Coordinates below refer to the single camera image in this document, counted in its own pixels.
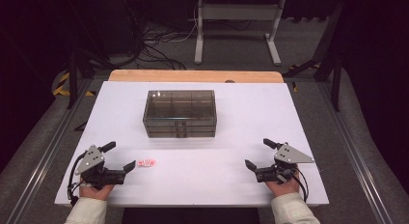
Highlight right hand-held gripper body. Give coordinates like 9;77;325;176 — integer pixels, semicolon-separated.
255;142;315;185

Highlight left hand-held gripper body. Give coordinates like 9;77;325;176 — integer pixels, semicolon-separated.
74;144;128;190

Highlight small red hair clip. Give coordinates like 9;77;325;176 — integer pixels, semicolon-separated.
136;158;157;169

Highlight smoked clear drawer box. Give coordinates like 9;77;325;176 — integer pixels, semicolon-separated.
142;89;218;139

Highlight person's left hand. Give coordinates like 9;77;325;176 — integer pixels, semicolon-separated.
79;182;116;202

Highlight person's right hand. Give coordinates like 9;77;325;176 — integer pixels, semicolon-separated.
264;174;302;198

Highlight black metal stand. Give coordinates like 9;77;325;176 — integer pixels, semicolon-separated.
283;1;344;113
66;49;112;110

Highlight yellow black floor tape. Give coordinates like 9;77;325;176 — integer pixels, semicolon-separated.
52;71;97;98

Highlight left hand-held gripper black cable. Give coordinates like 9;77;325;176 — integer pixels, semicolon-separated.
67;151;89;207

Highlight hand-held gripper black cable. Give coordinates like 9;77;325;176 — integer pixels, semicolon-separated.
67;151;89;207
288;167;311;203

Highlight right hand-held gripper black cable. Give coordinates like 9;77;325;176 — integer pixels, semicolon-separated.
288;167;311;203

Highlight aluminium floor rail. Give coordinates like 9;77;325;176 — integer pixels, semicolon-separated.
5;78;95;224
316;82;395;224

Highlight bundle of floor cables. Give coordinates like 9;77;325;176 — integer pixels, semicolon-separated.
122;0;198;71

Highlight white metal desk frame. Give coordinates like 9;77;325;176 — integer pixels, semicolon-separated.
193;0;286;67

